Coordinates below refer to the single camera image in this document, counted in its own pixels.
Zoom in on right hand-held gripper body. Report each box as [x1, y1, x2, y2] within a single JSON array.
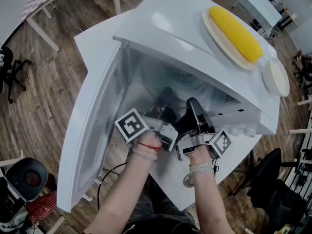
[[175, 128, 232, 162]]

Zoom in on wooden rack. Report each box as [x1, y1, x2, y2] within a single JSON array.
[[288, 95, 312, 180]]

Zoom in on red string bracelet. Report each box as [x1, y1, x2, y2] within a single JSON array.
[[136, 142, 162, 153]]

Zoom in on black office chair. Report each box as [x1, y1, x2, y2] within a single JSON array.
[[0, 46, 32, 104], [228, 147, 312, 230]]

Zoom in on person's right forearm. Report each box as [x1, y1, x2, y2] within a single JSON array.
[[187, 152, 238, 234]]

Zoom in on long white table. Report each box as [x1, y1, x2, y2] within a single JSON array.
[[210, 0, 283, 38]]

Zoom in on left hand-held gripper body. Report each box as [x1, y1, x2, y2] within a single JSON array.
[[114, 105, 179, 153]]

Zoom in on red checked cloth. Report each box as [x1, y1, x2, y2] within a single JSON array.
[[25, 191, 58, 227]]

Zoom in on beige wristwatch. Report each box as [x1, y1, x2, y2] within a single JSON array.
[[189, 161, 213, 173]]

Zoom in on small white bowl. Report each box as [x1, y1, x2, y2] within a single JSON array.
[[262, 57, 291, 98]]

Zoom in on silver cable grommet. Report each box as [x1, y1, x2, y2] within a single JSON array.
[[182, 173, 196, 188]]

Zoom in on yellow corn cob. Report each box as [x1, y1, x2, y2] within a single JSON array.
[[209, 5, 265, 64]]

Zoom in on person's dark trousers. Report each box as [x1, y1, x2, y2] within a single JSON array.
[[123, 179, 203, 234]]

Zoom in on thin white floor cable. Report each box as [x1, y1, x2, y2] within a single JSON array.
[[52, 4, 83, 33]]

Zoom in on black cable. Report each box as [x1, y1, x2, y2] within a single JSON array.
[[97, 161, 129, 211]]

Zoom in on white microwave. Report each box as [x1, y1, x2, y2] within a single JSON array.
[[56, 0, 281, 214]]

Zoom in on pink bangle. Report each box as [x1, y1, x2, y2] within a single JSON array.
[[131, 146, 159, 161]]

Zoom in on person's left forearm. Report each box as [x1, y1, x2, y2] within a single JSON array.
[[90, 132, 163, 234]]

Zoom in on black and white round device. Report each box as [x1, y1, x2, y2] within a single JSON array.
[[4, 157, 49, 204]]

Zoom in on beige oval plate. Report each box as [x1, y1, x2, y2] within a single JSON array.
[[201, 7, 263, 71]]

